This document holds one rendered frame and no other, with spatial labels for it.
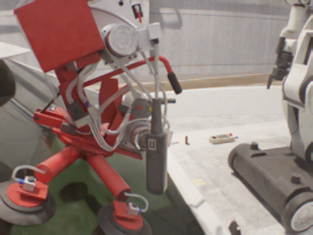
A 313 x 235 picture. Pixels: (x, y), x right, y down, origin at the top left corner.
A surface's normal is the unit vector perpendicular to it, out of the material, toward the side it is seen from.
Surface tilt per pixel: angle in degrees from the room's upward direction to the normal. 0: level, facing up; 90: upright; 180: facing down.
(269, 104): 90
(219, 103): 90
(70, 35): 90
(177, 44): 90
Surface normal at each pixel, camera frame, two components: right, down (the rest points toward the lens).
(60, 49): 0.27, 0.32
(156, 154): -0.33, 0.31
